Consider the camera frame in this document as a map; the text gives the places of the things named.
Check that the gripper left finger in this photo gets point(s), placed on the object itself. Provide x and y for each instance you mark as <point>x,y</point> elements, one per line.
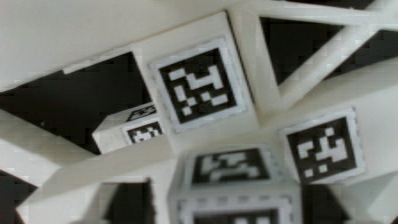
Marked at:
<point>131,209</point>

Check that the white tagged cube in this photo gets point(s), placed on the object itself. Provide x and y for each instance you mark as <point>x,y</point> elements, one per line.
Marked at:
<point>232,189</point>

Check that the white chair leg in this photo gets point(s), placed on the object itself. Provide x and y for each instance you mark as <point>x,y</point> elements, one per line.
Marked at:
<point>127,128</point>

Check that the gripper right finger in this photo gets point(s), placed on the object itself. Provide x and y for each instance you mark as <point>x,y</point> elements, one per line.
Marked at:
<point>323,209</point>

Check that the white chair back frame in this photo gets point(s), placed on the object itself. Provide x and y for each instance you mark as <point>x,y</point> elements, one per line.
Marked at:
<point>237,57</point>

